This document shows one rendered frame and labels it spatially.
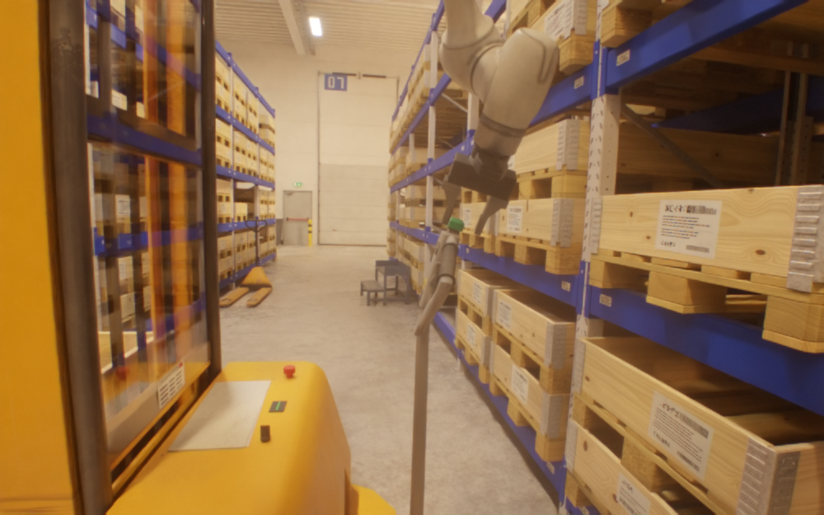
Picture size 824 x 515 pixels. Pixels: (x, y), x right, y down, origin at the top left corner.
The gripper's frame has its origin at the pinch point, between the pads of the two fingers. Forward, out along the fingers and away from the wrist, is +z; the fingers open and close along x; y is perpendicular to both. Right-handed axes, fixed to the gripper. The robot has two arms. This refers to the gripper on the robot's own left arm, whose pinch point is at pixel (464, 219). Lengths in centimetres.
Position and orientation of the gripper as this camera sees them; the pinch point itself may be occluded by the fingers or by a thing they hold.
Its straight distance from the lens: 89.2
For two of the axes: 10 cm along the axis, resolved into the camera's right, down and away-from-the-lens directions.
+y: 1.6, -5.6, 8.1
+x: -9.5, -3.0, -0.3
